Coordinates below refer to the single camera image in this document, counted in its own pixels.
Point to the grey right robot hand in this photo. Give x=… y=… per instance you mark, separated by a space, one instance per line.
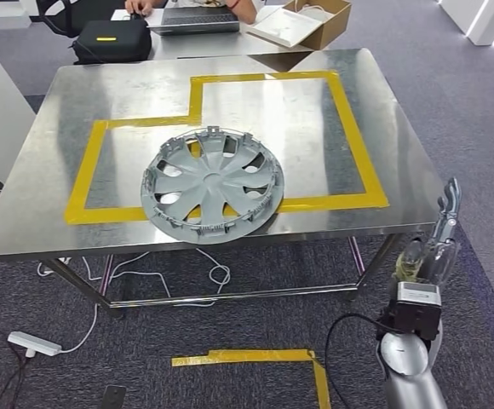
x=436 y=259

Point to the person's right hand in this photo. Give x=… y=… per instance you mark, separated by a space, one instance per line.
x=140 y=5

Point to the grey plastic wheel cover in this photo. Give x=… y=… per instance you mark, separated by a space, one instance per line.
x=211 y=183

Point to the person's left forearm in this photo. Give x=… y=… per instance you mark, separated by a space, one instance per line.
x=245 y=11

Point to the steel workbench table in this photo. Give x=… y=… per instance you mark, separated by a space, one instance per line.
x=25 y=214

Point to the black case yellow stripe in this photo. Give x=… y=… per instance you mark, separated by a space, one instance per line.
x=115 y=48

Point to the person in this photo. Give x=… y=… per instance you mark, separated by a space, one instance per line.
x=187 y=2

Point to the black office chair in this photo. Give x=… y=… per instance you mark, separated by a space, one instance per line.
x=85 y=11

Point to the grey laptop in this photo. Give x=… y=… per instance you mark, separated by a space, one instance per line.
x=196 y=20

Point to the white flat box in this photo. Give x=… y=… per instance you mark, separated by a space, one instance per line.
x=287 y=27

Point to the white cabinet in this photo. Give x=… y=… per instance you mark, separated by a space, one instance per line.
x=0 y=113

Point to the brown cardboard box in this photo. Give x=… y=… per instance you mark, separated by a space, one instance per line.
x=336 y=25

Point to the white power strip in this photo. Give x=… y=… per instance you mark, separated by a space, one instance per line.
x=34 y=343

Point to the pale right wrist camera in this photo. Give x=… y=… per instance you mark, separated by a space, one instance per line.
x=417 y=293

